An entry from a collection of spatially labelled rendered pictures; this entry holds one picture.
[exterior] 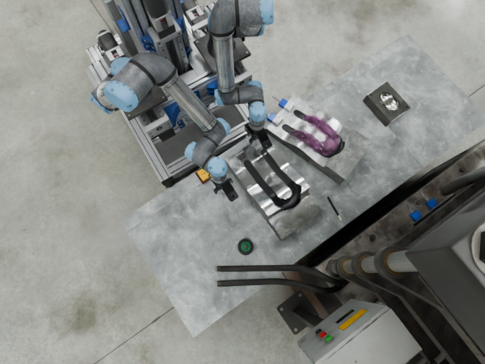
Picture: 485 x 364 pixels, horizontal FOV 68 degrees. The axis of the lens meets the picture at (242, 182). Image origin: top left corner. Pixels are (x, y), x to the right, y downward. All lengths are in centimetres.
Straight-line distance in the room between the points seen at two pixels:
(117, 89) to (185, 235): 89
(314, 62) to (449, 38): 120
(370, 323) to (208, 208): 101
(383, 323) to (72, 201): 238
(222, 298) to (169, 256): 34
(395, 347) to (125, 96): 118
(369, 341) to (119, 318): 194
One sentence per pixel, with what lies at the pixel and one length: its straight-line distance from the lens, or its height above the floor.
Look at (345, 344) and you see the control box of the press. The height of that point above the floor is 147.
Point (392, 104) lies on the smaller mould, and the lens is 220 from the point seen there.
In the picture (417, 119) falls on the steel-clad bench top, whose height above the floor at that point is 80.
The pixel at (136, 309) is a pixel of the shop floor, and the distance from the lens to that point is 278.
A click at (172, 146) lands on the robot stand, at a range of 267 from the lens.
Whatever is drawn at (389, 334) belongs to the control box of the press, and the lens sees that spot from 129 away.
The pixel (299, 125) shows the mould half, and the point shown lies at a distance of 199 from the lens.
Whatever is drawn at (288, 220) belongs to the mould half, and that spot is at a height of 86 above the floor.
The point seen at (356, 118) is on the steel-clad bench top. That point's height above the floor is 80.
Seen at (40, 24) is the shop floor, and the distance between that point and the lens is 386.
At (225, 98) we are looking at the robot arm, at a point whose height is 123.
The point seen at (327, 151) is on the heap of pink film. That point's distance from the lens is 193.
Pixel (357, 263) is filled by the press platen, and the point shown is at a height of 129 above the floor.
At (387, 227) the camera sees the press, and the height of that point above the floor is 78.
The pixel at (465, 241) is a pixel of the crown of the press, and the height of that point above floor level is 201.
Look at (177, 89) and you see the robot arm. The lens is 139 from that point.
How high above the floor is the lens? 266
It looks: 75 degrees down
